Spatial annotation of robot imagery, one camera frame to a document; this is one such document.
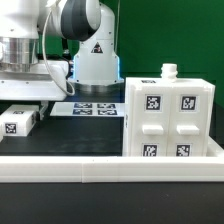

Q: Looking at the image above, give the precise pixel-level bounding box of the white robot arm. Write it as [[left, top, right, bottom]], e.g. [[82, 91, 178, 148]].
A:
[[0, 0, 123, 101]]

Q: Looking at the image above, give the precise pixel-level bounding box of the white cabinet body box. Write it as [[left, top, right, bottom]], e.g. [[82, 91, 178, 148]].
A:
[[122, 63, 215, 157]]

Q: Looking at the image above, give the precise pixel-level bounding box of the white L-shaped fence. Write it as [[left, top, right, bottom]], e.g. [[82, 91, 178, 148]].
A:
[[0, 140, 224, 183]]

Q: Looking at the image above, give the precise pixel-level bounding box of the white cabinet top block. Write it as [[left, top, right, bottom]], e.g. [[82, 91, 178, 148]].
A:
[[0, 105, 39, 136]]

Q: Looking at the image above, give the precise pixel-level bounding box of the white base tag plate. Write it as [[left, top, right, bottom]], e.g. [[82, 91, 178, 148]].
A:
[[50, 102, 124, 117]]

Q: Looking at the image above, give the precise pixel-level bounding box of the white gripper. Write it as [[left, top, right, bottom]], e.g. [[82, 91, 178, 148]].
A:
[[0, 61, 66, 120]]

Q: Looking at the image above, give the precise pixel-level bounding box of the grey hanging cable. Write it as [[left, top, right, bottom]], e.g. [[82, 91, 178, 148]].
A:
[[41, 0, 76, 98]]

